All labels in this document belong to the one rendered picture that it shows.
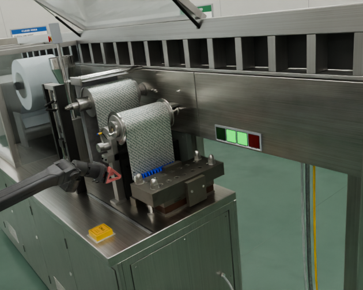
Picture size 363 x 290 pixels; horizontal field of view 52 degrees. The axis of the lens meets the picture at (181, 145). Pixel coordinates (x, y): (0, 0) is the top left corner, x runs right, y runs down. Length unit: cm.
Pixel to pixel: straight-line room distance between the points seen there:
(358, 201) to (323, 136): 33
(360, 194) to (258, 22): 72
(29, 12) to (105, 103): 559
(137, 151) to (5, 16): 575
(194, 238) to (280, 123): 61
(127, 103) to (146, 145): 29
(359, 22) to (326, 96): 24
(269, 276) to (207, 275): 95
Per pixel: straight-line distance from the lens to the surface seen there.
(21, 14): 726
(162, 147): 171
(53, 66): 224
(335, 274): 274
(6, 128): 247
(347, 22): 121
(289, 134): 138
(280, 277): 268
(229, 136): 157
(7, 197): 131
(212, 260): 178
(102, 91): 180
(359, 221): 157
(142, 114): 164
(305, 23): 128
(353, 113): 124
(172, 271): 163
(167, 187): 152
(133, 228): 154
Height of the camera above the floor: 167
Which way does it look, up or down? 19 degrees down
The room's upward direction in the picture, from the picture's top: 7 degrees counter-clockwise
